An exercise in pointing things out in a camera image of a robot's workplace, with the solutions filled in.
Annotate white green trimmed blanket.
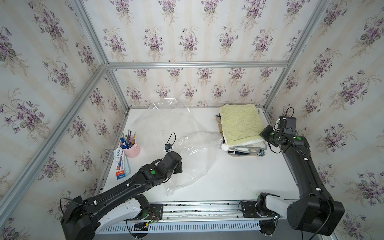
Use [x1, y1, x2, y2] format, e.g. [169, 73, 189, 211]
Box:
[227, 142, 267, 157]

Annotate clear plastic vacuum bag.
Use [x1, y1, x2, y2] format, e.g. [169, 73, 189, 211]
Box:
[132, 98, 223, 196]

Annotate light green knitted blanket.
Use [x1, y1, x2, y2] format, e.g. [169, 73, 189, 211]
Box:
[218, 104, 265, 151]

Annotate beige floral fleece blanket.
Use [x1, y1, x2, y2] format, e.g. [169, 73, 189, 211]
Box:
[215, 115, 223, 134]

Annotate navy star pattern blanket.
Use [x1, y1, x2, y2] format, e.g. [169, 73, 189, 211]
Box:
[221, 136, 267, 157]

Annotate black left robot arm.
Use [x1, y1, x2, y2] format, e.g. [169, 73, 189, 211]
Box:
[61, 152, 183, 240]

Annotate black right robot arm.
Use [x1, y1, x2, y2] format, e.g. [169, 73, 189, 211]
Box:
[260, 125, 345, 236]

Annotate pink pen cup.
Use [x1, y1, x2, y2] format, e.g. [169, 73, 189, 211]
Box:
[120, 142, 141, 159]

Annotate white toothpaste box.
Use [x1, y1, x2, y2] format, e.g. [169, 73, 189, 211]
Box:
[114, 149, 131, 180]

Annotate blue pen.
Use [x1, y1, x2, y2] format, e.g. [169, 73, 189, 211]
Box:
[120, 138, 130, 149]

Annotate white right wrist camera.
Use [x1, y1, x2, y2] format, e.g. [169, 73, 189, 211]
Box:
[277, 116, 297, 130]

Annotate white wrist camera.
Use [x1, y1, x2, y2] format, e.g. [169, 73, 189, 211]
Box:
[165, 143, 173, 153]
[277, 116, 297, 130]

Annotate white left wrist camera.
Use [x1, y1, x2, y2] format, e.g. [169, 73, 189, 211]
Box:
[165, 143, 173, 153]

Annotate aluminium mounting rail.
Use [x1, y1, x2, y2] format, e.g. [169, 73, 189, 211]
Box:
[76, 198, 326, 224]

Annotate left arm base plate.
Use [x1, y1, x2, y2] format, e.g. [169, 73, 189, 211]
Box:
[126, 204, 164, 222]

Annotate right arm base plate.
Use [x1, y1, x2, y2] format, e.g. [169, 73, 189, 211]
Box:
[238, 201, 281, 220]

